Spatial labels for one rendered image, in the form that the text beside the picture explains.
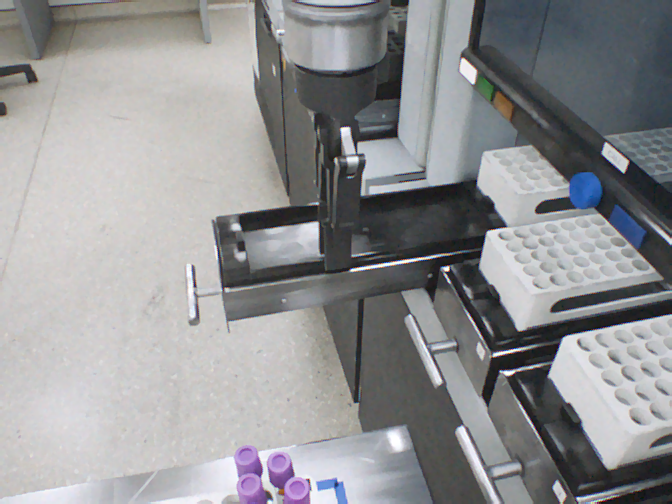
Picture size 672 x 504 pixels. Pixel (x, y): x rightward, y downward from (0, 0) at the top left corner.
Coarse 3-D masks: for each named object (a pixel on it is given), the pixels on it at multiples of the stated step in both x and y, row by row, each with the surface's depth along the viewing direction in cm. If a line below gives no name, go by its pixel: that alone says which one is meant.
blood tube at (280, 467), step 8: (272, 456) 34; (280, 456) 34; (288, 456) 34; (272, 464) 33; (280, 464) 33; (288, 464) 33; (272, 472) 33; (280, 472) 33; (288, 472) 33; (272, 480) 34; (280, 480) 33; (280, 488) 34; (280, 496) 35
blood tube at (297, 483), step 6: (288, 480) 32; (294, 480) 32; (300, 480) 32; (288, 486) 32; (294, 486) 32; (300, 486) 32; (306, 486) 32; (288, 492) 32; (294, 492) 32; (300, 492) 32; (306, 492) 32; (288, 498) 32; (294, 498) 32; (300, 498) 32; (306, 498) 32
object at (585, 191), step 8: (576, 176) 47; (584, 176) 46; (592, 176) 46; (576, 184) 47; (584, 184) 46; (592, 184) 45; (600, 184) 45; (576, 192) 47; (584, 192) 46; (592, 192) 45; (600, 192) 45; (576, 200) 47; (584, 200) 46; (592, 200) 46; (584, 208) 46
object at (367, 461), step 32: (288, 448) 47; (320, 448) 47; (352, 448) 47; (384, 448) 47; (416, 448) 47; (128, 480) 44; (160, 480) 44; (192, 480) 45; (224, 480) 45; (320, 480) 45; (352, 480) 45; (384, 480) 45; (416, 480) 45
